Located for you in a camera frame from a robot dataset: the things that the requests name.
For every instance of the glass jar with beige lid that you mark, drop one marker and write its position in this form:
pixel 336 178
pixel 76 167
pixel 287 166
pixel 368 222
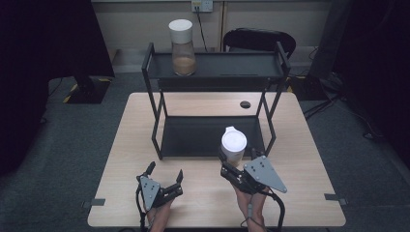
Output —
pixel 182 48

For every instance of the glass jar with white lid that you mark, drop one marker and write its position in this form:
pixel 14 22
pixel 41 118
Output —
pixel 233 145

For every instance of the grey tape strip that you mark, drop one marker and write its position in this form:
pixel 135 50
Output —
pixel 96 202
pixel 333 197

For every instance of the black stand base yellow tape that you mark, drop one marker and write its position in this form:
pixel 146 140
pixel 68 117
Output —
pixel 88 92

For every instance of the black chair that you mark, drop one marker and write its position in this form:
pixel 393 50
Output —
pixel 257 38

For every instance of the dark grey stand column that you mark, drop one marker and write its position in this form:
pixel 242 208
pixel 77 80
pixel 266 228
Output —
pixel 330 38

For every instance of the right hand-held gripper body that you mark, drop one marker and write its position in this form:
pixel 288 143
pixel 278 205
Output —
pixel 262 175

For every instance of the black metal two-tier rack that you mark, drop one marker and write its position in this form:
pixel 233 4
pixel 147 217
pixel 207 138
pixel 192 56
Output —
pixel 199 137

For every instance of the person's right hand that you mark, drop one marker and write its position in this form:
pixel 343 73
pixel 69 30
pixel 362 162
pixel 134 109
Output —
pixel 253 209

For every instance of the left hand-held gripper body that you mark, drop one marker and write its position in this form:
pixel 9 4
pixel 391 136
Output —
pixel 151 191

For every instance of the person's left hand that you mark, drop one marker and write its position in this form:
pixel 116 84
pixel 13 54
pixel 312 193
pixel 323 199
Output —
pixel 161 216

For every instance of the dark curtain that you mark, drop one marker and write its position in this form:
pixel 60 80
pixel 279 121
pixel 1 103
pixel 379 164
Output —
pixel 377 64
pixel 45 64

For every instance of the white wall socket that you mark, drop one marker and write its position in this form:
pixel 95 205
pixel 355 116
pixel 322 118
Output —
pixel 202 5

